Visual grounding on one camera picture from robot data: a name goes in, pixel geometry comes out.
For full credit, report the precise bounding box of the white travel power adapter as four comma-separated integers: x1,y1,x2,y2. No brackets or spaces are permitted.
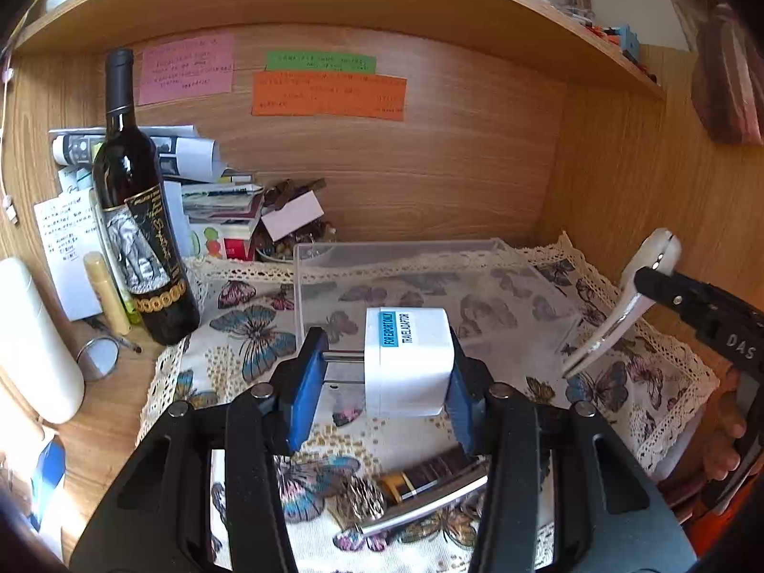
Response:
322,305,457,419

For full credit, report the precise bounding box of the black and amber lighter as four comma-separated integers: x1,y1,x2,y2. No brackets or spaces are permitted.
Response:
377,446,478,507

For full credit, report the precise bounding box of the person's right hand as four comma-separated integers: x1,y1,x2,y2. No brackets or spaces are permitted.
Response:
693,367,746,481

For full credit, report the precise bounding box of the clear plastic storage box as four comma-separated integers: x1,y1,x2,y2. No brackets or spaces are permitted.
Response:
294,239,582,387

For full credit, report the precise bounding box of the silver metal bar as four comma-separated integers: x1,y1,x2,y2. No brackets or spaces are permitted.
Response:
356,463,488,535

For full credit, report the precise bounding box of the bowl of small stones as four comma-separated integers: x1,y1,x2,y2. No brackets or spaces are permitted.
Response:
253,179,337,263

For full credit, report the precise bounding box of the white paper card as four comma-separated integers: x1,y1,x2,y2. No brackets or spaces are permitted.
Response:
262,191,324,242

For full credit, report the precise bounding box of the small round mirror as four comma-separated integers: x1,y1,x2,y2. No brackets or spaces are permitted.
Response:
75,336,119,383

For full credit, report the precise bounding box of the stack of magazines and papers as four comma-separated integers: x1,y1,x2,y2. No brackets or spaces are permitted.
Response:
48,124,267,263

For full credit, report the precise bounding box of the black pen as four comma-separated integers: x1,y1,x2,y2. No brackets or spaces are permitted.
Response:
84,317,142,353

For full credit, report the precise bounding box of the yellow glue stick tube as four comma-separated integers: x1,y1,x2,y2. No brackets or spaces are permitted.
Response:
83,251,131,335

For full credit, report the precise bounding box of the dark wine bottle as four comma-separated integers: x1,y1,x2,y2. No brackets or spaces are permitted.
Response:
92,48,200,345

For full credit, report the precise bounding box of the white plastic bottle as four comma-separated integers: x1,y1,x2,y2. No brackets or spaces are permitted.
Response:
1,257,84,424

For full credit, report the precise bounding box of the orange paper note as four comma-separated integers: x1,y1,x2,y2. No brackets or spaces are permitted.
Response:
251,71,407,122

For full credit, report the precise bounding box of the green paper note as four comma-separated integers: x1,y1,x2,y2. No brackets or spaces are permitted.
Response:
265,49,377,75

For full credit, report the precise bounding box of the brown patterned curtain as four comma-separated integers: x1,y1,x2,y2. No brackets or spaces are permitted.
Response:
669,0,763,146

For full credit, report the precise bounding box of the pink paper note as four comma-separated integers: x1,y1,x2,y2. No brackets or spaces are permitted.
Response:
138,34,234,106

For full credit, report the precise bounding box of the wooden shelf board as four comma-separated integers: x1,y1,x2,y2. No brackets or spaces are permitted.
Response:
17,0,663,98

